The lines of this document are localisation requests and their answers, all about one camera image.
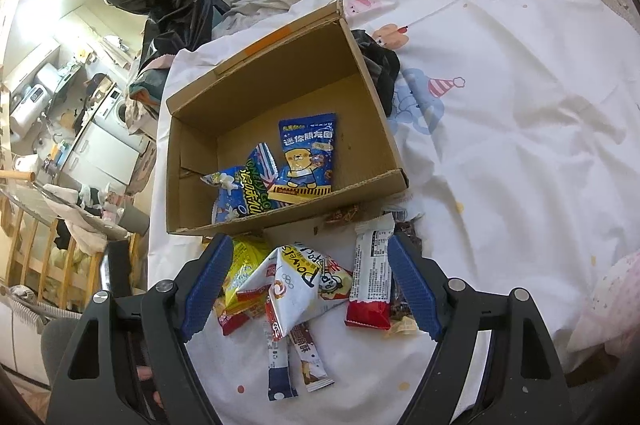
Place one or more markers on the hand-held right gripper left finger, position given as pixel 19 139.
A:
pixel 207 290

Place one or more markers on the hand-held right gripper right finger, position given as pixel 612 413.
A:
pixel 412 287

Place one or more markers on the white red snack bar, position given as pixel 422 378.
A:
pixel 370 275

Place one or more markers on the yellow snack packet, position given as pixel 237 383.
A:
pixel 245 265

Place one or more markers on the white triangular snack packet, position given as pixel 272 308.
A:
pixel 295 300

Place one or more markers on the blue white stick sachet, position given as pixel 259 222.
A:
pixel 278 375

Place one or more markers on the brown cardboard box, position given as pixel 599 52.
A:
pixel 240 110

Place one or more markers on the small brown snack packet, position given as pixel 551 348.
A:
pixel 342 215

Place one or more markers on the grey cup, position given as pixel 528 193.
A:
pixel 134 219

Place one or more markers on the blue striped snack packet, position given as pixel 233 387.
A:
pixel 250 195

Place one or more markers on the tan stick sachet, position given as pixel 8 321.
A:
pixel 312 367

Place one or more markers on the white cloth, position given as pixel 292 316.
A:
pixel 75 217

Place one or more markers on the white cabinet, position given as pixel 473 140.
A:
pixel 100 150

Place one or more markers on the blue bear snack packet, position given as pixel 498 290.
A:
pixel 306 140

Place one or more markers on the wooden railing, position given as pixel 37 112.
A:
pixel 30 250

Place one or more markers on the white washing machine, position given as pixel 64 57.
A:
pixel 120 112

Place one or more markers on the white printed duvet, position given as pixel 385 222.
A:
pixel 500 105

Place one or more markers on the pink dotted cloth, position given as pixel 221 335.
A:
pixel 615 300

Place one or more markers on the colourful bag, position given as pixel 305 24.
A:
pixel 147 85

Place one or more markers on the black cloth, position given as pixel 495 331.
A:
pixel 382 65

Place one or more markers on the white kitchen appliance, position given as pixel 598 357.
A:
pixel 35 92

